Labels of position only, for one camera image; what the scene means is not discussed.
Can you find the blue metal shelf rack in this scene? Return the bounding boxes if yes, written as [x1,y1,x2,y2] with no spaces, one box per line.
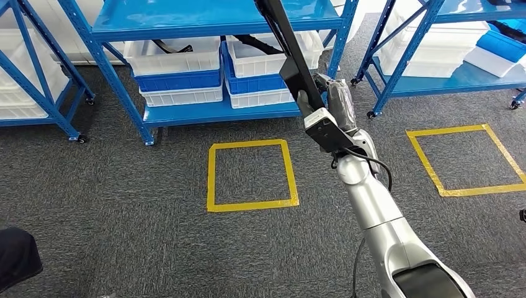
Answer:
[57,0,359,147]
[0,0,96,145]
[351,0,526,120]

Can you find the person's foot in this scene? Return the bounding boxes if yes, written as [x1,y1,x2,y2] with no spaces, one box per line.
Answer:
[0,227,44,295]

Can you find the black part inside crate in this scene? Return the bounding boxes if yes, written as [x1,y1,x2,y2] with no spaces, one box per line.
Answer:
[152,38,194,55]
[234,35,285,56]

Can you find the black dangling cable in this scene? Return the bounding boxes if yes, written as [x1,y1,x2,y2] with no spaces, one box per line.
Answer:
[351,237,367,298]

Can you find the long black plastic car part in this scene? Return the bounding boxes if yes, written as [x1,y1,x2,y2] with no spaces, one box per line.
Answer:
[254,0,326,112]

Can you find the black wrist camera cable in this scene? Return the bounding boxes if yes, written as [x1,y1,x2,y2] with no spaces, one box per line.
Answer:
[329,147,394,194]

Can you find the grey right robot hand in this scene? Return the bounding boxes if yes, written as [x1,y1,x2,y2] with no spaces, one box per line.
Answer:
[295,73,359,137]

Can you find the yellow tape floor square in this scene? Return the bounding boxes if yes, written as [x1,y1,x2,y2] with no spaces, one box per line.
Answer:
[207,138,300,214]
[406,123,526,198]

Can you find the stacked white plastic crates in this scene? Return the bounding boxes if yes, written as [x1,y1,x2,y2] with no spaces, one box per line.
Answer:
[0,29,71,121]
[376,10,492,79]

